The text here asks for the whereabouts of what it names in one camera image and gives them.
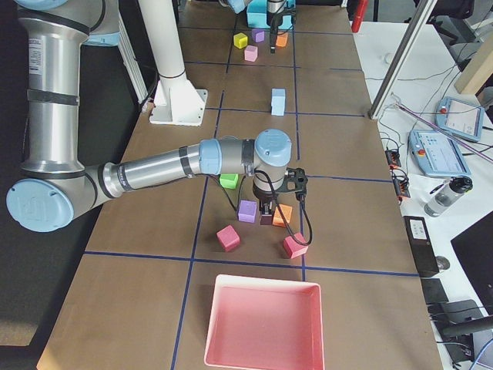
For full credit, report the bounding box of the yellow foam block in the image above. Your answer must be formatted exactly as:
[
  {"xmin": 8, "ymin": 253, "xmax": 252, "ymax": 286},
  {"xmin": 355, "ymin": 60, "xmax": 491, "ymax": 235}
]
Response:
[{"xmin": 233, "ymin": 32, "xmax": 248, "ymax": 49}]

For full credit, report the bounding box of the black monitor corner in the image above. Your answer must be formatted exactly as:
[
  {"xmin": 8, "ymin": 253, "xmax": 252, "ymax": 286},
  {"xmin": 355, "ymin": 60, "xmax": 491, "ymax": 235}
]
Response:
[{"xmin": 451, "ymin": 217, "xmax": 492, "ymax": 314}]

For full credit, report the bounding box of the green foam block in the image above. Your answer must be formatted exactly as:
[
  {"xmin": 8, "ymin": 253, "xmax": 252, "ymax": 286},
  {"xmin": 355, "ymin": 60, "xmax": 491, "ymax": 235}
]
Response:
[{"xmin": 219, "ymin": 173, "xmax": 239, "ymax": 190}]

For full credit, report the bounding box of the purple foam block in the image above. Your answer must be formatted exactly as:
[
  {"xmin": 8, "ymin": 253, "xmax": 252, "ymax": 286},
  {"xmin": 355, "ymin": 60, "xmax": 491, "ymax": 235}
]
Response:
[
  {"xmin": 251, "ymin": 29, "xmax": 265, "ymax": 43},
  {"xmin": 237, "ymin": 200, "xmax": 257, "ymax": 224}
]

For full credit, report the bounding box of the red fire extinguisher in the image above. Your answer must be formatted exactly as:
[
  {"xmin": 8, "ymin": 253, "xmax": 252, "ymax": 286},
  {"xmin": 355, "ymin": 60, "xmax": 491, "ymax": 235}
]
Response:
[{"xmin": 351, "ymin": 0, "xmax": 369, "ymax": 33}]

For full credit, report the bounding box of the red foam block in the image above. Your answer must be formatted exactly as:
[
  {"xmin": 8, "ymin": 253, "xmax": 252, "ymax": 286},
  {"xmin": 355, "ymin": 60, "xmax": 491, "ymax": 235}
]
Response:
[
  {"xmin": 283, "ymin": 236, "xmax": 308, "ymax": 259},
  {"xmin": 216, "ymin": 225, "xmax": 240, "ymax": 252}
]

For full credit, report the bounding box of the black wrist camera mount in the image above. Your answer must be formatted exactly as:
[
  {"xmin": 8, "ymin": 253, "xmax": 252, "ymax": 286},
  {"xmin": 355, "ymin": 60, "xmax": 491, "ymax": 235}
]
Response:
[{"xmin": 277, "ymin": 167, "xmax": 308, "ymax": 197}]

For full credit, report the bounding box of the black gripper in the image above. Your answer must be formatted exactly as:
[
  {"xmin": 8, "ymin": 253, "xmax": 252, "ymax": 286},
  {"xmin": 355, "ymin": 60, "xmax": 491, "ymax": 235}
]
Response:
[
  {"xmin": 253, "ymin": 188, "xmax": 276, "ymax": 222},
  {"xmin": 267, "ymin": 11, "xmax": 295, "ymax": 53}
]

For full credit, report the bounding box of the black camera cable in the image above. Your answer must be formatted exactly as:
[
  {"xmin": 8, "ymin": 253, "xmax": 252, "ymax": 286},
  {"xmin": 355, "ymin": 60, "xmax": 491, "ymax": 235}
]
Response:
[{"xmin": 223, "ymin": 171, "xmax": 314, "ymax": 246}]

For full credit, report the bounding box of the orange foam block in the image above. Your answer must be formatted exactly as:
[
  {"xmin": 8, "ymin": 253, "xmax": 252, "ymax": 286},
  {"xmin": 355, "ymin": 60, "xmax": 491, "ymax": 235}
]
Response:
[
  {"xmin": 272, "ymin": 204, "xmax": 293, "ymax": 227},
  {"xmin": 276, "ymin": 32, "xmax": 289, "ymax": 48}
]

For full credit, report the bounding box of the purple foam block right side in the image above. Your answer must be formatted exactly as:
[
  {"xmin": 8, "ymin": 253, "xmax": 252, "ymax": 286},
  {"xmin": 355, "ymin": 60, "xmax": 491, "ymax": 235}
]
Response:
[{"xmin": 237, "ymin": 200, "xmax": 257, "ymax": 224}]

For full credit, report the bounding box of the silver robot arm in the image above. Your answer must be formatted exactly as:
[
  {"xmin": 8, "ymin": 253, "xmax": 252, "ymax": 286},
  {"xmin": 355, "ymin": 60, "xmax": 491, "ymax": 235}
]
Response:
[{"xmin": 219, "ymin": 0, "xmax": 297, "ymax": 54}]

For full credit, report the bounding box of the purple foam block left side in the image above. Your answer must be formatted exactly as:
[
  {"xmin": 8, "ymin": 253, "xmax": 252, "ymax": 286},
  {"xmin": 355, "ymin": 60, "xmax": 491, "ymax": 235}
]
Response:
[{"xmin": 251, "ymin": 29, "xmax": 265, "ymax": 43}]

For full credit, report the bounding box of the black power box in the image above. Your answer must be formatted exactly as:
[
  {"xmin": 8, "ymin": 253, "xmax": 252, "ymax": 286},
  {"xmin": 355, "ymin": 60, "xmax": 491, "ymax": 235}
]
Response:
[{"xmin": 403, "ymin": 216, "xmax": 439, "ymax": 278}]

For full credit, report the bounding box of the orange foam block right side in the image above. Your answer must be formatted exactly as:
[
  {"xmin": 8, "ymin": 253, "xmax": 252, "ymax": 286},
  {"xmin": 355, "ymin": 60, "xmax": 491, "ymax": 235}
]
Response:
[{"xmin": 272, "ymin": 204, "xmax": 293, "ymax": 227}]

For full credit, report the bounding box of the pink plastic tray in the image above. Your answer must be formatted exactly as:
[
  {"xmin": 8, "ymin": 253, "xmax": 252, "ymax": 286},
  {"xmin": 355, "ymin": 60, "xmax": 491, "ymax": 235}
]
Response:
[{"xmin": 204, "ymin": 274, "xmax": 325, "ymax": 369}]

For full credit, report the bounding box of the teach pendant near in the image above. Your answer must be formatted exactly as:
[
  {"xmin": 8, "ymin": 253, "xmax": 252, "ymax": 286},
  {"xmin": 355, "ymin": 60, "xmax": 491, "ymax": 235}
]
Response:
[{"xmin": 408, "ymin": 129, "xmax": 471, "ymax": 177}]

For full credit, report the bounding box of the cyan plastic bin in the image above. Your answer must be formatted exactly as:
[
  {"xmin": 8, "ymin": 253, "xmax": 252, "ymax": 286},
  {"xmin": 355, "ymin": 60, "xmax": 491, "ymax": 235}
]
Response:
[{"xmin": 246, "ymin": 0, "xmax": 296, "ymax": 30}]

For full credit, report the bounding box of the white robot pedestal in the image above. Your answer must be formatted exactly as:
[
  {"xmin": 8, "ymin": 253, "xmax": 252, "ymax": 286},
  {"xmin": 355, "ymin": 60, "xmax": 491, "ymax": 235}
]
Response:
[{"xmin": 139, "ymin": 0, "xmax": 208, "ymax": 126}]

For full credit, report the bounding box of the pink foam block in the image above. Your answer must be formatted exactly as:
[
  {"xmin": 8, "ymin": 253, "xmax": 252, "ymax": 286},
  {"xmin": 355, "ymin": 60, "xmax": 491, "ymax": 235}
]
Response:
[{"xmin": 243, "ymin": 45, "xmax": 258, "ymax": 62}]

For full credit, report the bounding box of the aluminium frame post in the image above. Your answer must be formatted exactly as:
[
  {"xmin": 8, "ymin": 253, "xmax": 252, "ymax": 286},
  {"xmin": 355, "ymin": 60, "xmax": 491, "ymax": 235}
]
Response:
[{"xmin": 368, "ymin": 0, "xmax": 438, "ymax": 119}]

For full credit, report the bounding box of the clear water bottle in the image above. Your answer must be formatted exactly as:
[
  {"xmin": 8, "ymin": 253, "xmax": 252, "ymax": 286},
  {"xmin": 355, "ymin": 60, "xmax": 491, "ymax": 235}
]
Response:
[{"xmin": 424, "ymin": 176, "xmax": 473, "ymax": 217}]

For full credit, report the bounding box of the teach pendant far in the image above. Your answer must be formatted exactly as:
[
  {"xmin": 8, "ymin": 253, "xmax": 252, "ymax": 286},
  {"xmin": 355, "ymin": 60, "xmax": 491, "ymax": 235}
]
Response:
[{"xmin": 435, "ymin": 97, "xmax": 485, "ymax": 143}]

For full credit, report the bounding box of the teach pendant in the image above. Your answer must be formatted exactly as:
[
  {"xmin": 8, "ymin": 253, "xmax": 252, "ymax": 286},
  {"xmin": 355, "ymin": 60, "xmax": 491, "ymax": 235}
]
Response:
[
  {"xmin": 435, "ymin": 97, "xmax": 485, "ymax": 143},
  {"xmin": 408, "ymin": 129, "xmax": 471, "ymax": 177}
]

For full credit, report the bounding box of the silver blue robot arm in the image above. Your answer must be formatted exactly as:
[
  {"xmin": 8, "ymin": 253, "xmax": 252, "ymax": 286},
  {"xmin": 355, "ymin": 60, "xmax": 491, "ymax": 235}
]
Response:
[{"xmin": 6, "ymin": 1, "xmax": 291, "ymax": 232}]

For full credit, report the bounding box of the light blue foam block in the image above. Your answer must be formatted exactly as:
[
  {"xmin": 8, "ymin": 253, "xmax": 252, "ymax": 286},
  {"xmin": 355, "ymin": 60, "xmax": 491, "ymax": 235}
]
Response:
[{"xmin": 271, "ymin": 100, "xmax": 285, "ymax": 116}]

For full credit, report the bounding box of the orange foam block left side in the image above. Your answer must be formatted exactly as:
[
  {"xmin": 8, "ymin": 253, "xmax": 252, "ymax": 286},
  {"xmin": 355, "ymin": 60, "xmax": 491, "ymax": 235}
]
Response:
[{"xmin": 276, "ymin": 32, "xmax": 289, "ymax": 48}]

